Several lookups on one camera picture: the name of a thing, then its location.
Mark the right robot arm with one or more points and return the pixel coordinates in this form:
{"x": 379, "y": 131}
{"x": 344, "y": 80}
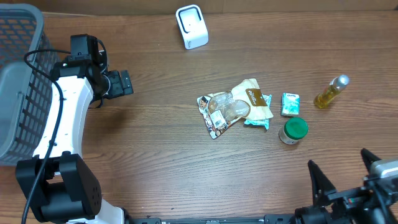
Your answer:
{"x": 331, "y": 214}

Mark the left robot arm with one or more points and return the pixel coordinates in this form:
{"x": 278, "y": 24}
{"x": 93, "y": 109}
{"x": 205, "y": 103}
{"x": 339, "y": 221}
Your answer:
{"x": 58, "y": 185}

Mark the white barcode scanner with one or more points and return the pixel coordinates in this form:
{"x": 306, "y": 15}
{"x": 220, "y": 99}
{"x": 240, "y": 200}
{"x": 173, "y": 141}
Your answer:
{"x": 192, "y": 26}

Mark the yellow bottle silver cap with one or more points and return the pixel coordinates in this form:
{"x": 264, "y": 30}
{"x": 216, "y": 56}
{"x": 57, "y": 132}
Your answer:
{"x": 335, "y": 87}

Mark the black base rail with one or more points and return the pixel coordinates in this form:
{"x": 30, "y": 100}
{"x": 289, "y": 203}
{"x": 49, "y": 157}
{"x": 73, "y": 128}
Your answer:
{"x": 266, "y": 219}

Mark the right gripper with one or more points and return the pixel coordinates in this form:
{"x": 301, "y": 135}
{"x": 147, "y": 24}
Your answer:
{"x": 349, "y": 200}

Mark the teal tissue pack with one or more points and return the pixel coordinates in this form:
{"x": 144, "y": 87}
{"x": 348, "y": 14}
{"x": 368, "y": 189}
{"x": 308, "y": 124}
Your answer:
{"x": 262, "y": 122}

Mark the snack packet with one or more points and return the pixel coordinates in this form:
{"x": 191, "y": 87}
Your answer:
{"x": 221, "y": 110}

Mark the green lid jar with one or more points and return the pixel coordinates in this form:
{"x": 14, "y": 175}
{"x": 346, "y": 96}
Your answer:
{"x": 293, "y": 131}

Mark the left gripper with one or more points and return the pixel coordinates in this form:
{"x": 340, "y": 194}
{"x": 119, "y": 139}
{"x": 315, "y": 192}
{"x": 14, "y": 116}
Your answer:
{"x": 119, "y": 88}

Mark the small kleenex tissue pack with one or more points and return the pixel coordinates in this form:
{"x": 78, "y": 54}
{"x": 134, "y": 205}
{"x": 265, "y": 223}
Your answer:
{"x": 290, "y": 104}

